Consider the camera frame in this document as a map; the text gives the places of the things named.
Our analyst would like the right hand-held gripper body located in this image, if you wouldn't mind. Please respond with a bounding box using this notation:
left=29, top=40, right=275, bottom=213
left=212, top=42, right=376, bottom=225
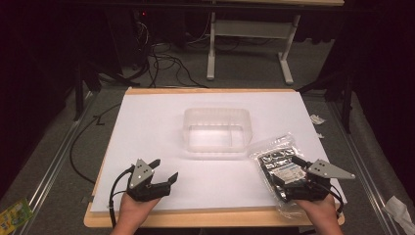
left=286, top=159, right=356, bottom=203

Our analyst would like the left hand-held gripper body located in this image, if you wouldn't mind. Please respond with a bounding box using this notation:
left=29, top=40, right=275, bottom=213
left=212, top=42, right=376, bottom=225
left=126, top=159, right=172, bottom=203

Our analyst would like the clear plastic bag of black parts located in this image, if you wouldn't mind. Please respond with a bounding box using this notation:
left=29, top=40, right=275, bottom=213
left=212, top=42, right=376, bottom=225
left=249, top=132, right=316, bottom=220

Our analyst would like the clear plastic container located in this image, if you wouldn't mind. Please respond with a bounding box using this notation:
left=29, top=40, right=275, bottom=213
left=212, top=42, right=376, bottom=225
left=181, top=108, right=254, bottom=155

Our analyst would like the person's left hand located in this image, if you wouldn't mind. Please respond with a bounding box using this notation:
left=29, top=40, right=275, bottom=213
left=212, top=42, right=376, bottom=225
left=111, top=191, right=161, bottom=235

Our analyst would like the person's right hand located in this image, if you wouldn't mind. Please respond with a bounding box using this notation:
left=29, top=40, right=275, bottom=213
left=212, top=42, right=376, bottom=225
left=295, top=193, right=345, bottom=235

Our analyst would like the white board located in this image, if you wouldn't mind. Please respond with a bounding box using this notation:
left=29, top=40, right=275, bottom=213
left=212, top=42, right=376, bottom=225
left=90, top=90, right=347, bottom=213

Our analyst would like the crumpled white paper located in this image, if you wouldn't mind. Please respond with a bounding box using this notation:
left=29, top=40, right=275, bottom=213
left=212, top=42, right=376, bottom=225
left=308, top=114, right=327, bottom=125

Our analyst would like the wooden table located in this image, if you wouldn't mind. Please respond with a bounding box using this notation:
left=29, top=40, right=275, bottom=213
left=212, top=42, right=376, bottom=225
left=83, top=86, right=346, bottom=229

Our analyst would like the black metal stand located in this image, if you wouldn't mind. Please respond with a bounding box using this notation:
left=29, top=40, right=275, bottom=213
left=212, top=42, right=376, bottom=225
left=72, top=62, right=131, bottom=122
left=295, top=70, right=355, bottom=135

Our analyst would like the white cloth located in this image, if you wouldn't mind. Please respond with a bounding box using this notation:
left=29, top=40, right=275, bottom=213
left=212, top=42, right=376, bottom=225
left=383, top=195, right=415, bottom=235

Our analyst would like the green yellow packet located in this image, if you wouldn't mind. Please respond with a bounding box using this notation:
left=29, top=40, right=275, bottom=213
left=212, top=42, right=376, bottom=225
left=0, top=198, right=35, bottom=235

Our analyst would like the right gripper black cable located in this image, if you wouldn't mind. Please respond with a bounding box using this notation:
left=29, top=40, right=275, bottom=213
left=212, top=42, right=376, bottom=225
left=317, top=179, right=346, bottom=216

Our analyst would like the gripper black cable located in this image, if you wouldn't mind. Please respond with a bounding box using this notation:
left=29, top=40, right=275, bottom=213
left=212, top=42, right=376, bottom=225
left=317, top=179, right=346, bottom=216
left=108, top=164, right=135, bottom=229

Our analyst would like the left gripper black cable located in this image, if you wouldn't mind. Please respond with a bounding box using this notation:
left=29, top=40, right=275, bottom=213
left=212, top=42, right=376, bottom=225
left=108, top=164, right=135, bottom=229

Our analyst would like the metal floor rail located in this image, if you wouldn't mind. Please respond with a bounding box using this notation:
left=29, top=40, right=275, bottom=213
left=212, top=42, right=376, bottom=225
left=0, top=91, right=99, bottom=235
left=327, top=101, right=397, bottom=235

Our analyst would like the black floor cable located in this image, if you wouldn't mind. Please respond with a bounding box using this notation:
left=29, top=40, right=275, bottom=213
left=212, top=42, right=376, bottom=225
left=69, top=102, right=122, bottom=185

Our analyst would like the bundle of black cables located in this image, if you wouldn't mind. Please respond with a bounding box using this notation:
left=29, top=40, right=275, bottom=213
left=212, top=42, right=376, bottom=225
left=130, top=9, right=209, bottom=89

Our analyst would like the white metal desk frame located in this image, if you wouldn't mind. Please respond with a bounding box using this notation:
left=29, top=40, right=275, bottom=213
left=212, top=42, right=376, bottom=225
left=206, top=0, right=346, bottom=86

